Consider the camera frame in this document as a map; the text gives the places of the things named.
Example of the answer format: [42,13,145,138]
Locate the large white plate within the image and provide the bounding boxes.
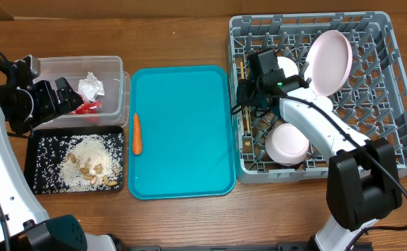
[304,30,353,96]

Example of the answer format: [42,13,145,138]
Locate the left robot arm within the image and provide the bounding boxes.
[0,55,126,250]

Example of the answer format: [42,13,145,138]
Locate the teal plastic tray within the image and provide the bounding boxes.
[128,66,236,200]

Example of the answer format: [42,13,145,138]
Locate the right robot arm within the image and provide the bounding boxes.
[236,70,402,250]

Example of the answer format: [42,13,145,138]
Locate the black plastic tray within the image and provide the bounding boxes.
[23,125,125,195]

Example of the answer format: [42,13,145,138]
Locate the small white plate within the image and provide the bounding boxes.
[277,56,299,77]

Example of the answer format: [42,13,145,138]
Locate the white green tissue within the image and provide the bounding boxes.
[77,72,105,102]

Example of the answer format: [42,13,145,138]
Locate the red snack wrapper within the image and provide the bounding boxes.
[71,101,102,114]

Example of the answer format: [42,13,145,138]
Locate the orange carrot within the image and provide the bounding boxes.
[132,113,143,155]

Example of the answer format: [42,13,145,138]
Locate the spilled rice and peanuts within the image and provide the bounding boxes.
[32,134,124,193]

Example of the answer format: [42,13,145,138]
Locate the wooden chopstick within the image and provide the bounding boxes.
[240,60,251,134]

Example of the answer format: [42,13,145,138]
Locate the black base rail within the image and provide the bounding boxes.
[126,242,309,251]

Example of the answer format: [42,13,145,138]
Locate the clear plastic bin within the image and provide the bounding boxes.
[36,56,130,130]

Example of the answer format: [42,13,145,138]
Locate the small white cup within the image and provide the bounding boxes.
[317,96,333,112]

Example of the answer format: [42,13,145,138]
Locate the grey dishwasher rack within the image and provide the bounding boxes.
[228,11,407,183]

